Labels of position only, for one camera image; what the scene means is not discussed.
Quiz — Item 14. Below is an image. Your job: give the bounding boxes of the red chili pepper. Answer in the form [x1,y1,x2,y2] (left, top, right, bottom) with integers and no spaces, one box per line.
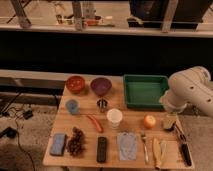
[87,115,103,133]

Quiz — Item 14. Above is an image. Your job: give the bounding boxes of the bunch of dark grapes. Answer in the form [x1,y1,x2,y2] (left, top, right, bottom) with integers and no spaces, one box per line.
[67,127,84,157]

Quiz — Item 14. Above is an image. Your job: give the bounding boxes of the purple bowl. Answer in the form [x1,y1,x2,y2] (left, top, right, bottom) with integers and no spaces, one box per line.
[90,77,112,97]

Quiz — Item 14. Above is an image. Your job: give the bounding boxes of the light blue cloth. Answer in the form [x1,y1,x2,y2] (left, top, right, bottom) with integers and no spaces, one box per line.
[117,132,137,161]

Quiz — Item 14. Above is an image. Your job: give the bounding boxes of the blue plastic cup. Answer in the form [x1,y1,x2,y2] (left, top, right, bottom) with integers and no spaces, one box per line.
[65,99,79,115]

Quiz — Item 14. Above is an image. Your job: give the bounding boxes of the white paper cup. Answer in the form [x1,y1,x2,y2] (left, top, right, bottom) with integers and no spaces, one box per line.
[107,108,123,129]

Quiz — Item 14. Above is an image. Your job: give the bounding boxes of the metal fork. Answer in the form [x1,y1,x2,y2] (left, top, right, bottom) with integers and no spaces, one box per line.
[141,132,149,164]

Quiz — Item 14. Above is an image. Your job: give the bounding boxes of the small metal cup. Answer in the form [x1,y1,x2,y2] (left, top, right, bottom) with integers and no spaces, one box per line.
[97,98,108,112]

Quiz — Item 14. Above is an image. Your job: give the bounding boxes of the yellow banana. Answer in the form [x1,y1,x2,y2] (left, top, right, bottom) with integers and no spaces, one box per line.
[152,138,162,169]

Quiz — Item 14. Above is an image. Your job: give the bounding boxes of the red bowl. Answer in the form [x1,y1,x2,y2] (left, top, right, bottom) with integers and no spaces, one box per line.
[66,75,85,94]

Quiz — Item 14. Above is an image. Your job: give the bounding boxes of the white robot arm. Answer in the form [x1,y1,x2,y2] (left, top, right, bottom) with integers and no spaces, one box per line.
[159,66,213,118]

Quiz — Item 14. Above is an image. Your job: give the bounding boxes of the blue sponge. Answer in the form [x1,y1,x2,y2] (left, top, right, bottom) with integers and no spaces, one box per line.
[50,133,67,156]

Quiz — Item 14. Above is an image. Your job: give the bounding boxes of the orange apple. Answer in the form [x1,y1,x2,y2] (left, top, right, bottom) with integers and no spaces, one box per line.
[143,115,156,129]

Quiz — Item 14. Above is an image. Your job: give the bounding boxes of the green plastic tray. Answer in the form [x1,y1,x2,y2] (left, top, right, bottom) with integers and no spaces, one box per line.
[123,74,168,109]

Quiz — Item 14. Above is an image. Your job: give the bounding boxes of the wooden tongs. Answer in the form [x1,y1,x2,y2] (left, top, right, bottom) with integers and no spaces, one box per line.
[160,140,167,161]

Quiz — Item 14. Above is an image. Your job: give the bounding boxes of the black cable on floor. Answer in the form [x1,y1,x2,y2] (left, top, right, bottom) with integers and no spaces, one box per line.
[0,92,36,171]

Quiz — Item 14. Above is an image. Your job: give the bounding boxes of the black remote control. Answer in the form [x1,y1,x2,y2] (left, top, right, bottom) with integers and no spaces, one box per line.
[96,137,107,163]

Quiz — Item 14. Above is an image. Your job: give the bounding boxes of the black handled knife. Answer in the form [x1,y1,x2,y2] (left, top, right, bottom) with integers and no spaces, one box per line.
[175,124,192,166]

